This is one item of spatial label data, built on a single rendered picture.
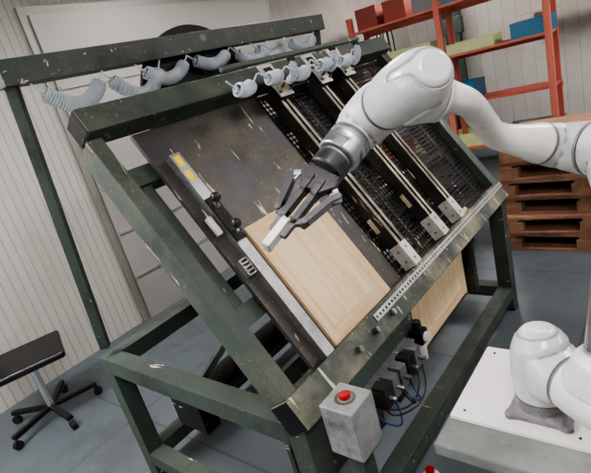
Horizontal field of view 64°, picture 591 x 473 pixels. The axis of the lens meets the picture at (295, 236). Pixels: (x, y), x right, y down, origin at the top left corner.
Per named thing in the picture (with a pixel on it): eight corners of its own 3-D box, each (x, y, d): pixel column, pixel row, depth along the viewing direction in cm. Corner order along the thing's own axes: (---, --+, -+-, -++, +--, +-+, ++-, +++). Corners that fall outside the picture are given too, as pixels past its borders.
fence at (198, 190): (321, 359, 173) (326, 357, 171) (165, 161, 182) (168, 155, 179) (328, 352, 177) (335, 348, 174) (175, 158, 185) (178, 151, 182)
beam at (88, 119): (83, 150, 166) (87, 131, 159) (66, 129, 167) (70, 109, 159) (382, 58, 318) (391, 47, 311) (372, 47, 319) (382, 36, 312)
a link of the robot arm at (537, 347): (543, 366, 150) (537, 305, 143) (595, 398, 133) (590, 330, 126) (501, 387, 146) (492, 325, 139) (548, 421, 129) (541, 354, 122)
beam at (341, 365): (292, 438, 159) (309, 432, 151) (269, 409, 160) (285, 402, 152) (495, 204, 311) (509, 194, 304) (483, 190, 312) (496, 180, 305)
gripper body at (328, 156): (317, 138, 94) (290, 171, 91) (353, 156, 91) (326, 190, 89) (319, 160, 101) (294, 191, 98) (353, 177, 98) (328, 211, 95)
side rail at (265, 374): (269, 408, 160) (285, 401, 153) (80, 160, 170) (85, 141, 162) (280, 397, 165) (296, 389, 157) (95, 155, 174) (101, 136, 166)
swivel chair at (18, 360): (67, 383, 394) (10, 270, 361) (119, 391, 360) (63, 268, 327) (-11, 443, 341) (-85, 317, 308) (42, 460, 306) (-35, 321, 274)
